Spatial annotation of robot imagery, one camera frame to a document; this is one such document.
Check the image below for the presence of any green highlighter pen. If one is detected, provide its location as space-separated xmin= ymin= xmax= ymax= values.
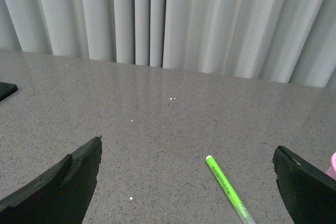
xmin=205 ymin=155 xmax=256 ymax=224

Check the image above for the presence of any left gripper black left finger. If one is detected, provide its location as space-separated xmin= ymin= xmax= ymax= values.
xmin=1 ymin=136 xmax=102 ymax=223

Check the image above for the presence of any white pleated curtain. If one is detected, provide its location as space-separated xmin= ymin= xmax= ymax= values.
xmin=1 ymin=0 xmax=335 ymax=88

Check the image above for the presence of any pink mesh pen cup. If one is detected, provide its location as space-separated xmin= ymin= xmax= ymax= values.
xmin=326 ymin=153 xmax=336 ymax=180

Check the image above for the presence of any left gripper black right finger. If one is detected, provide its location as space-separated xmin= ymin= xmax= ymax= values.
xmin=272 ymin=146 xmax=335 ymax=223

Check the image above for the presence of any black flat pad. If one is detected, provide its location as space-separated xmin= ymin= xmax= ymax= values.
xmin=0 ymin=82 xmax=18 ymax=101

